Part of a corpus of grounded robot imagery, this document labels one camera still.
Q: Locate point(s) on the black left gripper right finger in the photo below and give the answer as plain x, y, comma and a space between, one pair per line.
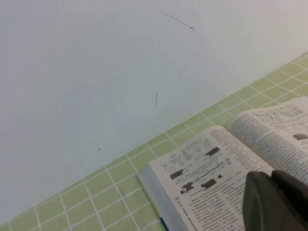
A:
296, 202

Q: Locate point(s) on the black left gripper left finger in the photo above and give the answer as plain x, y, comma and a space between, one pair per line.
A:
260, 204

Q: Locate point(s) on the book with diagrams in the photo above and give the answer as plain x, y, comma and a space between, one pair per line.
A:
216, 163

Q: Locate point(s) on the green checked tablecloth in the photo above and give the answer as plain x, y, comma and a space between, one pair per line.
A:
96, 199

